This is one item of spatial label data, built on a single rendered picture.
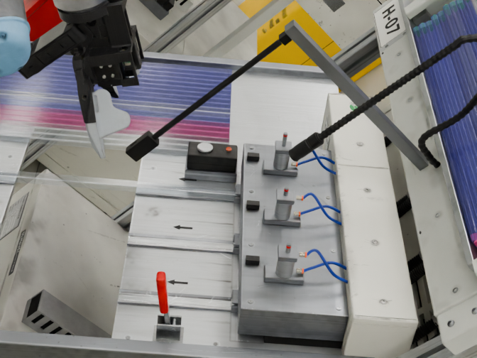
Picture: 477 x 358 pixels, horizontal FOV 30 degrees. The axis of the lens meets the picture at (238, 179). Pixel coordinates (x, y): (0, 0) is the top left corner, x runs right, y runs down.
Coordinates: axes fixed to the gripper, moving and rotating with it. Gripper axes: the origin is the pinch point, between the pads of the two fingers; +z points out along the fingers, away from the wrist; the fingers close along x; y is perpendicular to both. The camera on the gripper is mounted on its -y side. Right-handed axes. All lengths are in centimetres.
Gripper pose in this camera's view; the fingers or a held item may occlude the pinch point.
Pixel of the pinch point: (106, 128)
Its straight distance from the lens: 128.3
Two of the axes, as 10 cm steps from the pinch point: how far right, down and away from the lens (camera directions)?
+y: 9.9, -1.1, -1.1
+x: 0.1, -6.3, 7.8
